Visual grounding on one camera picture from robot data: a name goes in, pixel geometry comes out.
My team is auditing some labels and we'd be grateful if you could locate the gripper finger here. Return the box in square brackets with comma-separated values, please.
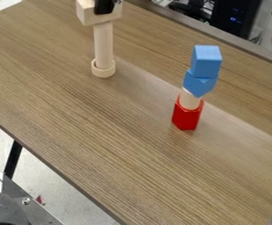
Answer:
[93, 0, 118, 15]

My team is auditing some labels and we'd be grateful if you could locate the beige wooden arch block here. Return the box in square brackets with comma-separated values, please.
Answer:
[75, 0, 125, 27]

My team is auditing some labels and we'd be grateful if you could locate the beige wooden cylinder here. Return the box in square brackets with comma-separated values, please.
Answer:
[92, 20, 115, 70]

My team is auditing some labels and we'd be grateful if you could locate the white short cylinder block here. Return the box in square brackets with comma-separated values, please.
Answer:
[178, 87, 205, 112]

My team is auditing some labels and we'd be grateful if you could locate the blue cube block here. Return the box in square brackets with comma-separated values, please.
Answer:
[190, 44, 225, 79]

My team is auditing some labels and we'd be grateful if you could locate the blue angled block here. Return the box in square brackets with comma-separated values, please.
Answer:
[182, 69, 219, 98]

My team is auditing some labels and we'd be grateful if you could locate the black computer tower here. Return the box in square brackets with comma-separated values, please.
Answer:
[211, 0, 263, 40]

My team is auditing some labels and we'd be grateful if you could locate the red hexagonal block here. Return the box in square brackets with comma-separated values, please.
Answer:
[171, 94, 205, 132]

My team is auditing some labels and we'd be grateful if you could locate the beige wooden ring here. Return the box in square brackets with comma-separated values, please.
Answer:
[89, 57, 118, 79]

